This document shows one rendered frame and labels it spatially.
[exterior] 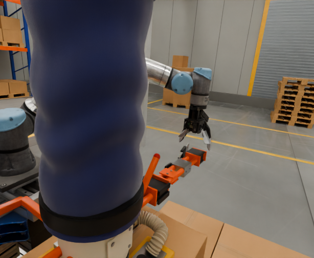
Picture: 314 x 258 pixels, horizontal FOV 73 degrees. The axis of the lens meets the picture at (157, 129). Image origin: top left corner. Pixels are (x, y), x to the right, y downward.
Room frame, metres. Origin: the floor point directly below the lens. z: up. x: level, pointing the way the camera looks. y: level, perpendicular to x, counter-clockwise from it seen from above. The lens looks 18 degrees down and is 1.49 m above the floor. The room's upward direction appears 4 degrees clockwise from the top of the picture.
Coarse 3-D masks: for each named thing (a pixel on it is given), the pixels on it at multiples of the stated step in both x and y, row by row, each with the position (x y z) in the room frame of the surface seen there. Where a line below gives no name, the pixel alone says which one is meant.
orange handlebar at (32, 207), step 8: (192, 160) 0.86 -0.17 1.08; (168, 168) 0.77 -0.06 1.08; (160, 176) 0.70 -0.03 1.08; (168, 176) 0.70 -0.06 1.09; (176, 176) 0.72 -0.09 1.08; (16, 200) 0.51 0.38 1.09; (24, 200) 0.51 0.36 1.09; (32, 200) 0.51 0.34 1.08; (144, 200) 0.55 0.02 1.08; (0, 208) 0.47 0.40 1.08; (8, 208) 0.48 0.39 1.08; (32, 208) 0.48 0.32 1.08; (40, 216) 0.46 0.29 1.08; (56, 248) 0.36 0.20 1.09; (48, 256) 0.34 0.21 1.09; (56, 256) 0.35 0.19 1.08
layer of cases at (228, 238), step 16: (176, 208) 1.23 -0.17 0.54; (192, 224) 1.09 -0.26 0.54; (208, 224) 1.10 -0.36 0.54; (224, 224) 1.11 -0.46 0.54; (208, 240) 0.97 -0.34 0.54; (224, 240) 0.98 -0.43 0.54; (240, 240) 0.99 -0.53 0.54; (256, 240) 1.00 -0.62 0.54; (208, 256) 0.86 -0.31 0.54; (224, 256) 0.87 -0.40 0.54; (240, 256) 0.88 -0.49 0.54; (256, 256) 0.88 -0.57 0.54; (272, 256) 0.89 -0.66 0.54; (288, 256) 0.90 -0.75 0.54; (304, 256) 0.91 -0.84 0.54
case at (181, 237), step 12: (156, 216) 0.65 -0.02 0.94; (144, 228) 0.59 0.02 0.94; (168, 228) 0.60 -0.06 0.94; (180, 228) 0.60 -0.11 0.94; (48, 240) 0.51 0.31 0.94; (132, 240) 0.54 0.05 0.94; (168, 240) 0.55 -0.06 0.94; (180, 240) 0.55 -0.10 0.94; (192, 240) 0.55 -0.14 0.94; (204, 240) 0.56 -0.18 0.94; (36, 252) 0.47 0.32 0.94; (180, 252) 0.50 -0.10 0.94; (192, 252) 0.51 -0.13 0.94; (204, 252) 0.57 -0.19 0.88
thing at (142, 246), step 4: (148, 236) 0.54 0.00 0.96; (144, 240) 0.52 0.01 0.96; (148, 240) 0.52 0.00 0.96; (140, 244) 0.50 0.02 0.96; (144, 244) 0.50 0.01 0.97; (136, 248) 0.49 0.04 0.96; (140, 248) 0.48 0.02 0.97; (144, 248) 0.49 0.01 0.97; (164, 248) 0.50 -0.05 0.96; (168, 248) 0.50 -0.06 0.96; (132, 252) 0.47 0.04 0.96; (136, 252) 0.47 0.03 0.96; (140, 252) 0.47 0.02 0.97; (144, 252) 0.47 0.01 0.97; (148, 252) 0.47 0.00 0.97; (160, 252) 0.48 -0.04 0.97; (164, 252) 0.48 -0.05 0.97; (168, 252) 0.48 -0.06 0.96; (172, 252) 0.48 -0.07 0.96; (132, 256) 0.46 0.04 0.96; (136, 256) 0.46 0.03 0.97; (140, 256) 0.44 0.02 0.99; (144, 256) 0.44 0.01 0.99; (148, 256) 0.46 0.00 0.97; (152, 256) 0.46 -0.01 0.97; (156, 256) 0.46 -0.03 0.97; (160, 256) 0.46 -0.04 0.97; (164, 256) 0.46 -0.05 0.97; (168, 256) 0.47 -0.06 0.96; (172, 256) 0.48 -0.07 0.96
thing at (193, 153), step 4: (192, 148) 0.96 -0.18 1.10; (196, 148) 0.97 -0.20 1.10; (188, 152) 0.91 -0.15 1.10; (192, 152) 0.92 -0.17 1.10; (196, 152) 0.92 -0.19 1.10; (200, 152) 0.92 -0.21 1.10; (204, 152) 0.93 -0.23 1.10; (188, 156) 0.90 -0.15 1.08; (192, 156) 0.89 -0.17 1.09; (196, 156) 0.88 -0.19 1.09; (200, 156) 0.91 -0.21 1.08; (204, 156) 0.94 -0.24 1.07; (188, 160) 0.90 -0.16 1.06; (200, 160) 0.92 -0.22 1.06; (204, 160) 0.94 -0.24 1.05; (196, 164) 0.88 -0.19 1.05
